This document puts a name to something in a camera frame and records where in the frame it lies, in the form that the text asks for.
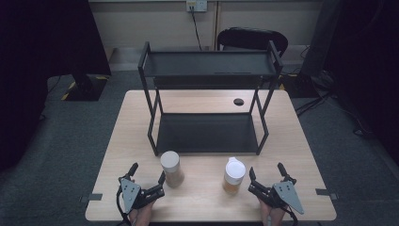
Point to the black metal shelf rack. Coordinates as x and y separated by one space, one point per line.
207 132

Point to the black floor stand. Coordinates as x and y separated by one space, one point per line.
316 47

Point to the person's right hand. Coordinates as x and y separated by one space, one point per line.
273 216

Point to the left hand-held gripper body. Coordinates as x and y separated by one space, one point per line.
131 193

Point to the person's left hand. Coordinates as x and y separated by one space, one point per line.
142 215

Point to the glass jar with white cap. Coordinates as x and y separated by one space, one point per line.
171 168

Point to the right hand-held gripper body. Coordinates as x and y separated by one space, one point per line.
284 194

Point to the black table grommet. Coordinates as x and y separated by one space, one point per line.
238 102

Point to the black stand base striped tape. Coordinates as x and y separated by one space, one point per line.
86 89

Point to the bottle with white flip lid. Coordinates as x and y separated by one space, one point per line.
233 174

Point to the dark curtain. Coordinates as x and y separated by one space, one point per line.
370 62
37 62

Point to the black chair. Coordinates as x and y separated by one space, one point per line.
251 37

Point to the grey table edge bracket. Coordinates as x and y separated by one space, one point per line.
94 197
324 192

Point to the white wall socket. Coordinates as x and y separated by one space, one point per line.
196 5

